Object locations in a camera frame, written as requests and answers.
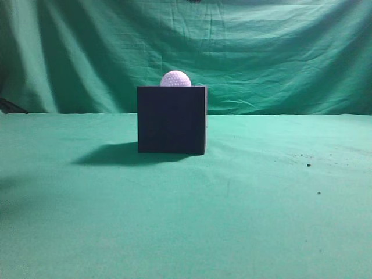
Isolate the dark navy cube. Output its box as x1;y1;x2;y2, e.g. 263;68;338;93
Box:
137;86;208;155

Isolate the green cloth backdrop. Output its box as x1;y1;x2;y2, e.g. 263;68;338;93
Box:
1;1;371;115

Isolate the green table cloth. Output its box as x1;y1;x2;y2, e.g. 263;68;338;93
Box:
1;114;371;278

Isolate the white dimpled golf ball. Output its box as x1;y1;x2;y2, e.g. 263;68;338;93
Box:
160;70;191;87

